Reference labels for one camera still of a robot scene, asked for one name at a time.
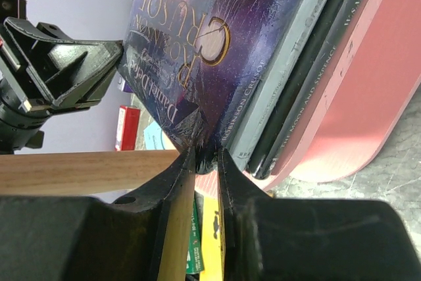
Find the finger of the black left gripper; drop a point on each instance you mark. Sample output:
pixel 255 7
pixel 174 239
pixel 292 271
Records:
pixel 52 70

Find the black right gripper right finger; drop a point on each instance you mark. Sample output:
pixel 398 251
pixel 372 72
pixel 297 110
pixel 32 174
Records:
pixel 266 238

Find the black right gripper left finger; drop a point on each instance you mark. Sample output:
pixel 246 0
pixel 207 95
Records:
pixel 143 235

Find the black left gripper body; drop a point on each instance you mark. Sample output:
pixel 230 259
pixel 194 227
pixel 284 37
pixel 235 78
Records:
pixel 17 129

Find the purple shrink-wrapped Robinson Crusoe book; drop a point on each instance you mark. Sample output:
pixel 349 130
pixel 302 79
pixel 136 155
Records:
pixel 195 65

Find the grey Great Gatsby book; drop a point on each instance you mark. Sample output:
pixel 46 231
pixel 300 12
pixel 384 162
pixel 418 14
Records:
pixel 273 80

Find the purple white toothpaste box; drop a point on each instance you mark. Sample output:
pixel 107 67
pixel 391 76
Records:
pixel 123 85

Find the yellow file folder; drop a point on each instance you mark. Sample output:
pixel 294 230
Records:
pixel 211 248

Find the red rectangular box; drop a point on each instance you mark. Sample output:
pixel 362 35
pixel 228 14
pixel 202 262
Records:
pixel 126 132

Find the green 104-Storey Treehouse book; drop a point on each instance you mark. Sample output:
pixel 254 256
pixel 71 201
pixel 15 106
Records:
pixel 194 255

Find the light blue cat booklet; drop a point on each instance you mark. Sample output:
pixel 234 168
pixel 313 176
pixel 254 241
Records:
pixel 156 139

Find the black book on shelf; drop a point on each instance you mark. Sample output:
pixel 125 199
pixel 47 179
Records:
pixel 319 50

